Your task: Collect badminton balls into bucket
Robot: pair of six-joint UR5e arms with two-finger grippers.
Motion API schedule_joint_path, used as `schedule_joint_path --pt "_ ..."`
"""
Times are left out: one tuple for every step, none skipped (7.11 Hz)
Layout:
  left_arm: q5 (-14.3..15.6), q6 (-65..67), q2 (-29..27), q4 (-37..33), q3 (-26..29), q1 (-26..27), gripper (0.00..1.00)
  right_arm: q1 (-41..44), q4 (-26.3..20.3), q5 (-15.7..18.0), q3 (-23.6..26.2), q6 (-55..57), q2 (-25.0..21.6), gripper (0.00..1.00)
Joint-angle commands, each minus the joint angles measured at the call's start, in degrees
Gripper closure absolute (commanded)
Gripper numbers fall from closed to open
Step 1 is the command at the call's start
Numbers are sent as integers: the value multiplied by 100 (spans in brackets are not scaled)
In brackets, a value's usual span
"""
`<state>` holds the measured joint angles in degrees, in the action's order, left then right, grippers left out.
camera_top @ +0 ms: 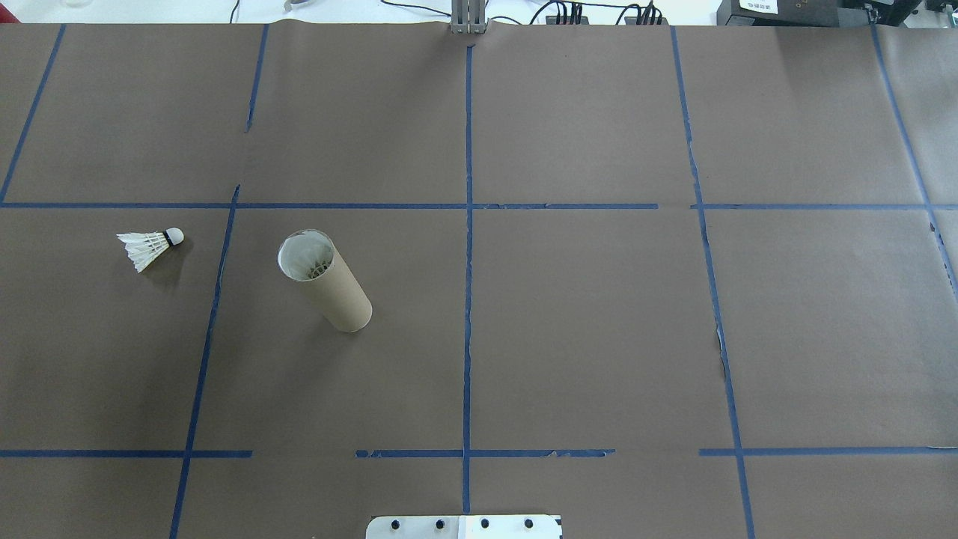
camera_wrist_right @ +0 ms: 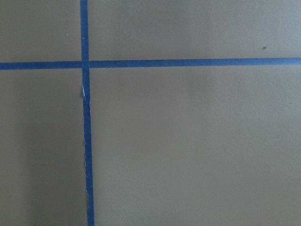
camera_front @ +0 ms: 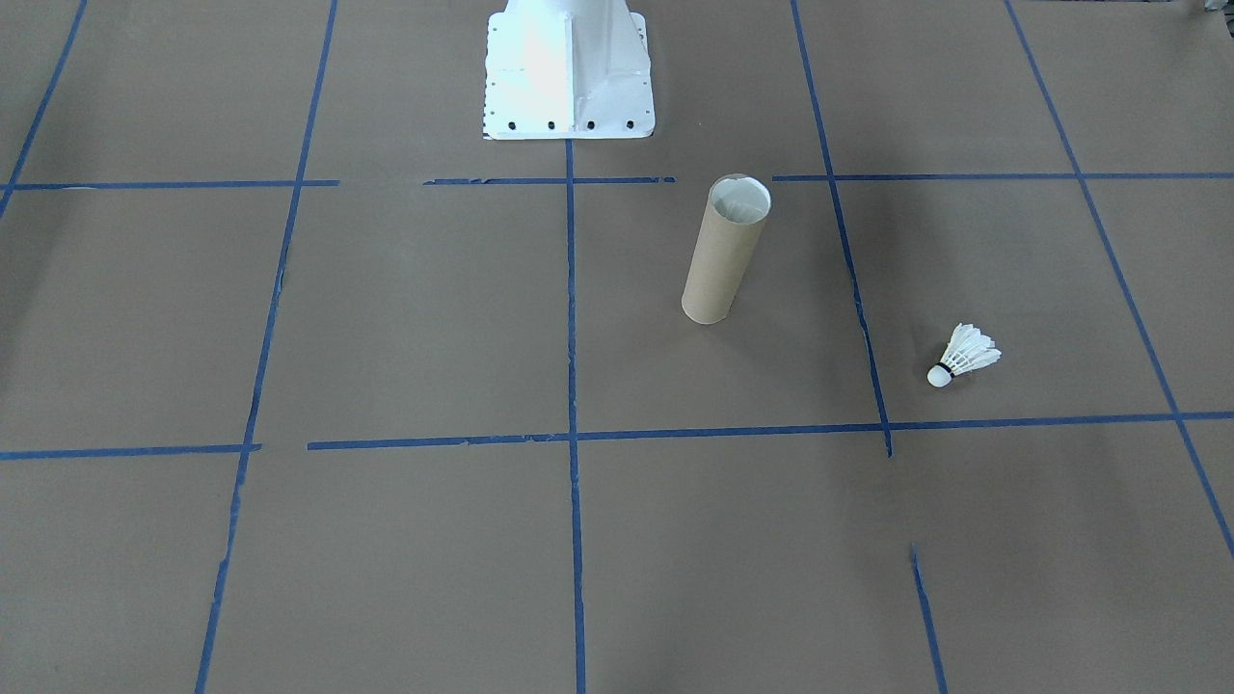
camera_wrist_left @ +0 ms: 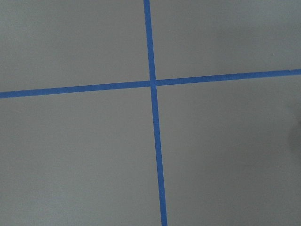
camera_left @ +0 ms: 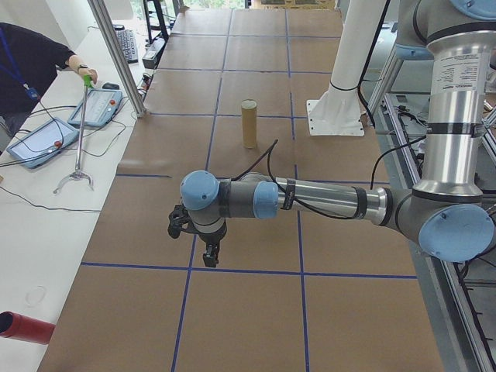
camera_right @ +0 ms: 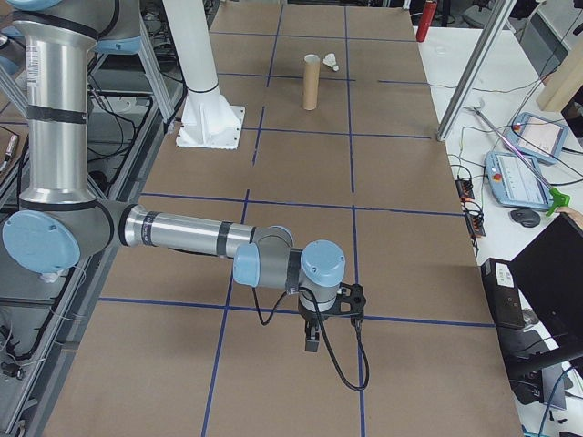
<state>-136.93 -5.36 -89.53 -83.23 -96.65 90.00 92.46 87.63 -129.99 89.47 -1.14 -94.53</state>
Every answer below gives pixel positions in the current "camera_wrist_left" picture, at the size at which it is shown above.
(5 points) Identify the blue tape line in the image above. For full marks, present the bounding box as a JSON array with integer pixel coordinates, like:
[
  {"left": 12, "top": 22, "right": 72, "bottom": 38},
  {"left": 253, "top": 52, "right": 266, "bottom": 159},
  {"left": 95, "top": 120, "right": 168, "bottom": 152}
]
[
  {"left": 0, "top": 68, "right": 301, "bottom": 99},
  {"left": 143, "top": 0, "right": 168, "bottom": 226}
]

